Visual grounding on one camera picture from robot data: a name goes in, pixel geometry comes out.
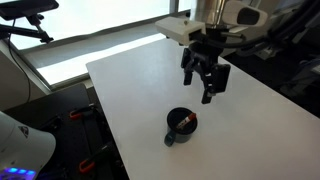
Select white robot base blue lights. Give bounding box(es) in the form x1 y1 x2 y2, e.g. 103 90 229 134
0 110 57 180

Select red capped marker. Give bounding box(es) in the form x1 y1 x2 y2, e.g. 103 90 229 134
177 112 197 131

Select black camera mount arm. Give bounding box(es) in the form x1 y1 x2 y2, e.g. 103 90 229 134
0 13 55 44

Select dark blue mug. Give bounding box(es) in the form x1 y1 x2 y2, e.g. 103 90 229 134
163 106 199 147

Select orange handled black clamp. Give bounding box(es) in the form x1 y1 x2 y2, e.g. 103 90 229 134
68 104 98 120
78 142 116 174

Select thin black camera cable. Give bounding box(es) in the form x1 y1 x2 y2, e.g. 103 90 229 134
6 19 32 104

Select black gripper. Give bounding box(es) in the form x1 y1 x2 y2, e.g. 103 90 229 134
180 33 232 105

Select black camera on mount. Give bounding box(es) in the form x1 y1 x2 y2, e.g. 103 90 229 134
0 0 60 21

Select grey window frame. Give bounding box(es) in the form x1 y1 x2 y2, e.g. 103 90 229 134
7 0 201 91

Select black side table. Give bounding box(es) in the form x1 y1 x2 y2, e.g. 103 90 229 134
3 82 130 180

